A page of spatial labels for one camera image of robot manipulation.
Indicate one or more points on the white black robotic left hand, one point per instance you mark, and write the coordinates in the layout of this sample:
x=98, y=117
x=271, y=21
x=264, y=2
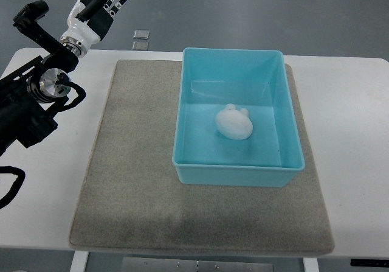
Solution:
x=88, y=23

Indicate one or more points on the white frog-shaped toy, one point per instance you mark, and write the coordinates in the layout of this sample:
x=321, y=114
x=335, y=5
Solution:
x=233, y=123

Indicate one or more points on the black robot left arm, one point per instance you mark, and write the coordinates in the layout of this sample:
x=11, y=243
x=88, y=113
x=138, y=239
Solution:
x=32, y=95

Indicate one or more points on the blue plastic box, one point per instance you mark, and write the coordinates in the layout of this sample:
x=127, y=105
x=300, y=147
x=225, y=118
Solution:
x=255, y=80

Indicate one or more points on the upper floor socket plate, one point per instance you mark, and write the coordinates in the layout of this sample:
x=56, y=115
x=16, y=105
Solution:
x=141, y=34

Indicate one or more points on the floor socket plate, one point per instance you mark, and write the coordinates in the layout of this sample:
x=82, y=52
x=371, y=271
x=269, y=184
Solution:
x=141, y=34
x=140, y=45

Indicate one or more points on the lower floor socket plate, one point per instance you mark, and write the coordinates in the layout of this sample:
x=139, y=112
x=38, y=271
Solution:
x=140, y=45

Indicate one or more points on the grey felt mat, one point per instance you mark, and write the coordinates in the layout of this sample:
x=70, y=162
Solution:
x=132, y=200

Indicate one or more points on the black table control panel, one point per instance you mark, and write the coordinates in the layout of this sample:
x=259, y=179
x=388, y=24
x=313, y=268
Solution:
x=375, y=263

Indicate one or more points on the metal base plate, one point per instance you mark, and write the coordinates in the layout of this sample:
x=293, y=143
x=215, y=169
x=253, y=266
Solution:
x=150, y=264

